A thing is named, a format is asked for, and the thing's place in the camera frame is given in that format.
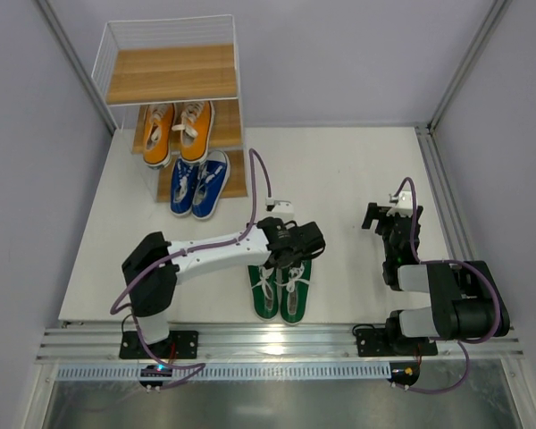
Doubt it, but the blue sneaker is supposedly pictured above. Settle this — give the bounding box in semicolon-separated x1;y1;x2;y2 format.
192;150;230;221
170;158;199;217

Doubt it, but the orange sneaker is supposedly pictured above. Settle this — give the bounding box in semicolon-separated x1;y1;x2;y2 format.
172;101;215;164
142;104;176;169

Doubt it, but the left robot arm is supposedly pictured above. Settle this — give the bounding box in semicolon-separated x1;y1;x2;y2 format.
110;216;325;358

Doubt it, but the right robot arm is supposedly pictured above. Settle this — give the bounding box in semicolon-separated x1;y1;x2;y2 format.
362;202;511;356

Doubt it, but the right green sneaker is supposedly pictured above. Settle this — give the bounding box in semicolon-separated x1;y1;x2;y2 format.
280;260;312;325

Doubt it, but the green sneaker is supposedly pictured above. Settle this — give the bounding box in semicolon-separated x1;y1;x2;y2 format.
280;260;312;325
247;265;278;321

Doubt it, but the left green sneaker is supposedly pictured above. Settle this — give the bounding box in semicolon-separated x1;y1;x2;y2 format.
247;265;278;321

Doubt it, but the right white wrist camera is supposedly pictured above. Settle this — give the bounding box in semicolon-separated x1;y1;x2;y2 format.
387;190;415;217

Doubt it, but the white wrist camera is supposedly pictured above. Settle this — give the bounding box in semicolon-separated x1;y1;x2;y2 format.
265;198;295;223
387;190;415;217

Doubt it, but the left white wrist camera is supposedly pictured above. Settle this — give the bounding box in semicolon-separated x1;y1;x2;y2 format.
265;198;295;223

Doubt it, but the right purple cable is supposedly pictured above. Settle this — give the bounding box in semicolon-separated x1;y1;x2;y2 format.
395;177;504;395

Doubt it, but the purple cable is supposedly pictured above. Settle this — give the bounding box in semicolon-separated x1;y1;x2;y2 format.
110;148;274;391
395;177;504;395

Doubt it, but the right aluminium frame rail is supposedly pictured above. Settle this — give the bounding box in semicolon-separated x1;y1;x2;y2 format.
415;126;476;260

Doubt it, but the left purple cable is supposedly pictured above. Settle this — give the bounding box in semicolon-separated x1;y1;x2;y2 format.
110;148;274;391

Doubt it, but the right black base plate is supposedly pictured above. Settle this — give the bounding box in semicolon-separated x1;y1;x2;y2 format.
352;324;438;358

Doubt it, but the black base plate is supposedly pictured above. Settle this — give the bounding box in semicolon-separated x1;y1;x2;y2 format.
352;324;438;358
119;330;199;360

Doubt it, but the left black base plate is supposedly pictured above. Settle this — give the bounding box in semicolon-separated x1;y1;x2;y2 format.
119;330;199;360

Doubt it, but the white wire wooden shoe shelf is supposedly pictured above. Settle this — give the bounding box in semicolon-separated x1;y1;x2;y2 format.
91;14;247;203

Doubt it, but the aluminium front rail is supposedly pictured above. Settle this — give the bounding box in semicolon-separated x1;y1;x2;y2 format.
35;322;524;364

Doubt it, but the right aluminium frame post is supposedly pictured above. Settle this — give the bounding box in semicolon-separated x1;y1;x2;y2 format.
427;0;512;133

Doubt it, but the aluminium frame post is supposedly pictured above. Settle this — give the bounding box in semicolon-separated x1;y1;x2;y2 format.
32;0;117;136
427;0;512;133

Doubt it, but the left aluminium frame post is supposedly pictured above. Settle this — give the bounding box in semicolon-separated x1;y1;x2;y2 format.
32;0;117;136

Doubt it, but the grey slotted cable duct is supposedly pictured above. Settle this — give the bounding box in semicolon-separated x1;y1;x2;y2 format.
55;361;392;383

